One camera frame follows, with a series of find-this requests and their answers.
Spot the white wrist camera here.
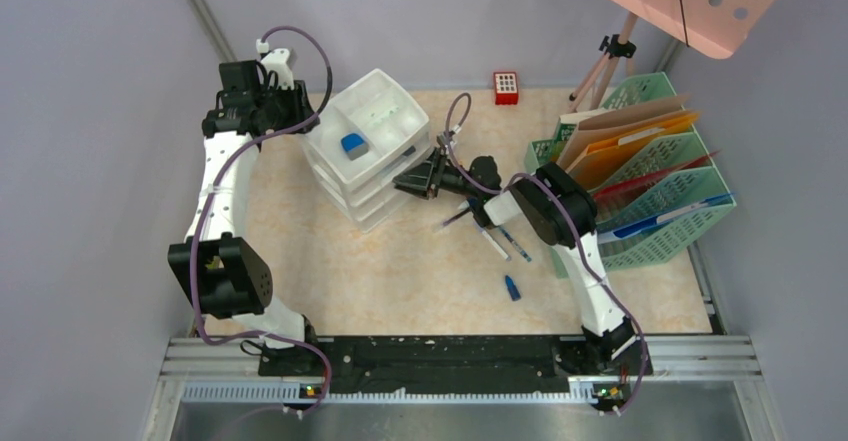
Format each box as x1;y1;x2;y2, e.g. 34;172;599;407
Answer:
436;130;456;153
255;39;294;90

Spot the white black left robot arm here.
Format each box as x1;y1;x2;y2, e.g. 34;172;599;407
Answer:
167;51;321;375

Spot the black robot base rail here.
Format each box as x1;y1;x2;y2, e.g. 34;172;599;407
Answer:
256;335;654;381

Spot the green plastic file rack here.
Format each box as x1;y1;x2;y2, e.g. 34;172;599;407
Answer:
523;72;738;280

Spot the red plastic folder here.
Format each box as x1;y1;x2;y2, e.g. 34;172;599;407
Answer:
593;150;719;202

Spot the blue grey eraser block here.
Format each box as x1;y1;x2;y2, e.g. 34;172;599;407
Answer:
340;133;370;161

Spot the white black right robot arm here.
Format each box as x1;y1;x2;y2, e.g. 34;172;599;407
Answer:
393;148;637;373

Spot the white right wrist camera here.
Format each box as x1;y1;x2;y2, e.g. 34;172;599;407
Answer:
436;130;456;153

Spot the orange folder binder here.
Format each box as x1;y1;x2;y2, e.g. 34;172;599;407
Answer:
564;110;700;190

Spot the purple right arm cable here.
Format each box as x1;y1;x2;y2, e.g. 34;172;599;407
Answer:
443;92;651;416

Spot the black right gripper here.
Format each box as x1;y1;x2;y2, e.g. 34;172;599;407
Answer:
395;147;482;199

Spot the white plastic drawer organizer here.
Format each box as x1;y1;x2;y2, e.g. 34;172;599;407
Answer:
301;69;432;233

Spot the white blue pen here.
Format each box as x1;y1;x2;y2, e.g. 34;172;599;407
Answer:
478;228;511;261

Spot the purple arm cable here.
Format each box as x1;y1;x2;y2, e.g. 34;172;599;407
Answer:
189;25;334;419
443;92;651;416

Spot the blue marker cap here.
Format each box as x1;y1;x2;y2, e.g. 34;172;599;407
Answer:
504;275;521;302

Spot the dark purple pen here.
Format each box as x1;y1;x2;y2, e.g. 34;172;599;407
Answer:
434;208;470;231

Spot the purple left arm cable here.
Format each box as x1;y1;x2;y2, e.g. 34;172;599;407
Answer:
189;25;334;419

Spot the red grid pen holder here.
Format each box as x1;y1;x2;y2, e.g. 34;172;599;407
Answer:
493;71;520;106

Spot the blue file folder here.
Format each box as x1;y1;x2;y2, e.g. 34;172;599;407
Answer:
597;193;732;245

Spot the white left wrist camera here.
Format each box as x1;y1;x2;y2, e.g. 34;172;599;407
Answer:
255;39;294;90

